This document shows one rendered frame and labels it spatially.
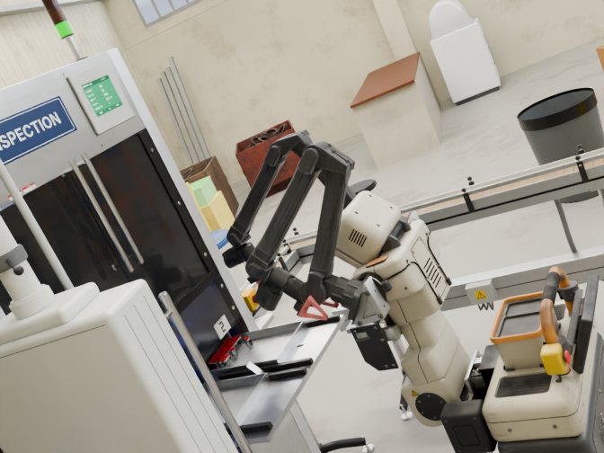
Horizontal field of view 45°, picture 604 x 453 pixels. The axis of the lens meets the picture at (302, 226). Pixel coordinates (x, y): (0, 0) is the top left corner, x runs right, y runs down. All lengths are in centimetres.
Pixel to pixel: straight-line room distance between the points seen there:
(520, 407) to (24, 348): 124
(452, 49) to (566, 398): 812
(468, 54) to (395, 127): 199
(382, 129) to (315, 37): 294
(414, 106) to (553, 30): 320
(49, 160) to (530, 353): 152
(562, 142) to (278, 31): 647
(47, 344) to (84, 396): 15
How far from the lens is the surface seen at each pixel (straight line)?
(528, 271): 333
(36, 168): 233
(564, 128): 518
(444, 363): 226
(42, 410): 184
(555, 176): 313
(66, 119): 246
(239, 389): 258
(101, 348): 165
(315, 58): 1089
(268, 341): 283
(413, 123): 826
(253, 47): 1105
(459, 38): 983
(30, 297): 176
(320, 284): 200
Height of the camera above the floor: 194
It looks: 15 degrees down
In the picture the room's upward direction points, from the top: 25 degrees counter-clockwise
